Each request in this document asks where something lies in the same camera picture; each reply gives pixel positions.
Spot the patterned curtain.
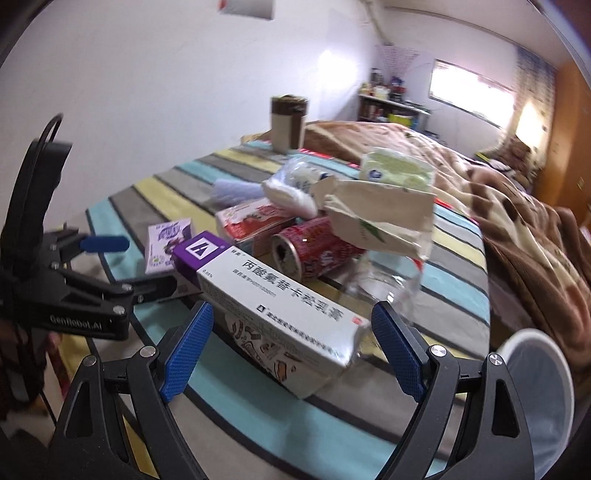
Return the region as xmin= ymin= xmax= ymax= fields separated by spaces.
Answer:
xmin=507 ymin=46 xmax=556 ymax=158

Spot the patterned paper wrapper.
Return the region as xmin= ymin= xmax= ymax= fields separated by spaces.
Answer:
xmin=223 ymin=313 xmax=334 ymax=399

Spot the purple snack packet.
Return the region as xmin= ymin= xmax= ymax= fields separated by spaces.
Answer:
xmin=145 ymin=218 xmax=193 ymax=275

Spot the brown teddy bear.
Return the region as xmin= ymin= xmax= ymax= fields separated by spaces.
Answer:
xmin=489 ymin=137 xmax=531 ymax=176

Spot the white purple medicine box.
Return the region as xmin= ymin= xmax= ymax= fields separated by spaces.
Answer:
xmin=171 ymin=231 xmax=370 ymax=376

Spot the cluttered wall shelf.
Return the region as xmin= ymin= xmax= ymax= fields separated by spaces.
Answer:
xmin=358 ymin=68 xmax=431 ymax=132

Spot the clear cola bottle red label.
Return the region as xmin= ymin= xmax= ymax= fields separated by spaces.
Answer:
xmin=339 ymin=251 xmax=423 ymax=325

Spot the window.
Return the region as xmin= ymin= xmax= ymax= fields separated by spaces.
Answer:
xmin=429 ymin=60 xmax=515 ymax=129

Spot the brown white travel mug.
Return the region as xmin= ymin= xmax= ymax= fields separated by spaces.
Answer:
xmin=270 ymin=95 xmax=308 ymax=154

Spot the green tissue pack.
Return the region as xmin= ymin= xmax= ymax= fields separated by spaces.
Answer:
xmin=359 ymin=147 xmax=437 ymax=192

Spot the decorative branch vase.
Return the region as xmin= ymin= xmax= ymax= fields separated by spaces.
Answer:
xmin=376 ymin=45 xmax=420 ymax=85

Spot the red drink can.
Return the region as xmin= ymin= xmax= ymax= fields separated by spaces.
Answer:
xmin=271 ymin=216 xmax=363 ymax=281

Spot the red white milk carton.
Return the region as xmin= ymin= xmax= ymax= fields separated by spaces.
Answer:
xmin=214 ymin=198 xmax=296 ymax=243

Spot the striped bed sheet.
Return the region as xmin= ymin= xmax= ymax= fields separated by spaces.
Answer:
xmin=69 ymin=141 xmax=490 ymax=479

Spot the silver wall poster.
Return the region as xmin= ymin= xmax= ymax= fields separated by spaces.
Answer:
xmin=219 ymin=0 xmax=274 ymax=20

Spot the brown beige fleece blanket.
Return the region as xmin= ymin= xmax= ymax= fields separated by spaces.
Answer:
xmin=304 ymin=121 xmax=590 ymax=367

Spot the beige cloth drawstring bag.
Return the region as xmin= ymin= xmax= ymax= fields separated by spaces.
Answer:
xmin=311 ymin=177 xmax=436 ymax=261

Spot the wooden wardrobe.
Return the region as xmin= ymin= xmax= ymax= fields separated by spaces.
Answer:
xmin=534 ymin=62 xmax=591 ymax=223

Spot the white trash bin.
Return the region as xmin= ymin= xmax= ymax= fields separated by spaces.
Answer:
xmin=498 ymin=329 xmax=575 ymax=479

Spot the white blue plastic bottle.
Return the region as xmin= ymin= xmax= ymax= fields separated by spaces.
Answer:
xmin=262 ymin=158 xmax=335 ymax=220

